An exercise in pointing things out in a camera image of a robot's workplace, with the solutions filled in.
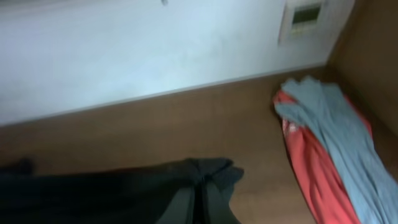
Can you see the black Nike t-shirt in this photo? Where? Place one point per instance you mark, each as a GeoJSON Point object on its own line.
{"type": "Point", "coordinates": [187, 191]}

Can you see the red sports shirt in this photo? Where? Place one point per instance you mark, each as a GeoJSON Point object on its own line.
{"type": "Point", "coordinates": [317, 177]}

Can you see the grey-blue shirt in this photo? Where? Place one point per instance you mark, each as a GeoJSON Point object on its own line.
{"type": "Point", "coordinates": [347, 138]}

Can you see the white wall thermostat panel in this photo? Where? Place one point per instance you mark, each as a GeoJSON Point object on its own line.
{"type": "Point", "coordinates": [299, 18]}

